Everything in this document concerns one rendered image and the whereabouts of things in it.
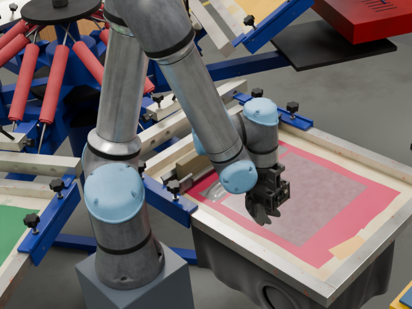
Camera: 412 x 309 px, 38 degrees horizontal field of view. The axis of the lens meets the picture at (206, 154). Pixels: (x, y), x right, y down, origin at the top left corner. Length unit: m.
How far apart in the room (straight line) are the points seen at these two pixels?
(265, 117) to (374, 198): 0.64
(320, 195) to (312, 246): 0.22
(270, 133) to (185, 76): 0.34
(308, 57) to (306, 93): 1.64
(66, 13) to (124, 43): 1.18
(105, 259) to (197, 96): 0.40
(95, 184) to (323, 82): 3.33
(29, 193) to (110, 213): 0.86
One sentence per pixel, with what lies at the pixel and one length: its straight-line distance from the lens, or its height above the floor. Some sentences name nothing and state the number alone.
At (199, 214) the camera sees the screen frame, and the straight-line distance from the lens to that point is 1.76.
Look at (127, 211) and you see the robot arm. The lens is 1.18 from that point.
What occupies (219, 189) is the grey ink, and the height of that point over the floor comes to 0.96.
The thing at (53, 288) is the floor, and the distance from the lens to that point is 3.07.
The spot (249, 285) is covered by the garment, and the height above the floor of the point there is 0.73.
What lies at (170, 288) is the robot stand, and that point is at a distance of 1.34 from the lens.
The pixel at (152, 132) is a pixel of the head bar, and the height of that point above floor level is 1.04.
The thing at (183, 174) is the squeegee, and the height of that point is 1.03.
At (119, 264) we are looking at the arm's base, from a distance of 1.27.
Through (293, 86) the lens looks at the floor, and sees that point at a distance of 4.36.
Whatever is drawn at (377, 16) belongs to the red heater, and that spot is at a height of 1.10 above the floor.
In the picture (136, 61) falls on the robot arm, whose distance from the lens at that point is 1.18.
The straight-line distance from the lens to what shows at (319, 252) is 1.69.
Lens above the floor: 2.14
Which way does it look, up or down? 35 degrees down
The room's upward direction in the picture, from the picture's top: 6 degrees counter-clockwise
